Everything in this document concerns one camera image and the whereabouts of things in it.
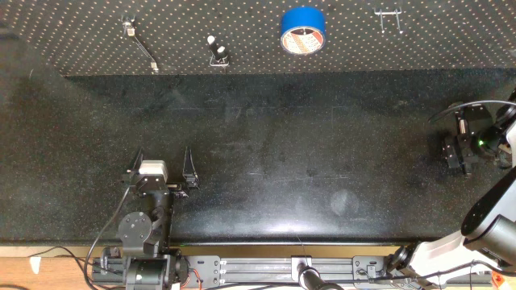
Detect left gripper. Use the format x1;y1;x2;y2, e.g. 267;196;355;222
120;145;200;199

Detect wrench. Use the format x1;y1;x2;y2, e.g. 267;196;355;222
123;20;160;74

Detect pliers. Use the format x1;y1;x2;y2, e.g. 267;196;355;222
206;34;231;68

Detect roll of blue tape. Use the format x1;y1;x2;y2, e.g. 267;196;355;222
280;6;327;56

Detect hammer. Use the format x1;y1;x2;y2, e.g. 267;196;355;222
457;112;472;178

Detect black pegboard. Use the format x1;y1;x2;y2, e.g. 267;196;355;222
0;0;516;77

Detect orange plastic piece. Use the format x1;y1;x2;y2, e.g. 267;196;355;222
490;271;507;290

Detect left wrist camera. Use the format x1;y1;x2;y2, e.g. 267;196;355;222
138;159;169;180

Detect mounting rail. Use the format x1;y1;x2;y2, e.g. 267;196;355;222
91;245;493;290

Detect thin black wire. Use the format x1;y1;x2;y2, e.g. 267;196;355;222
26;245;85;267

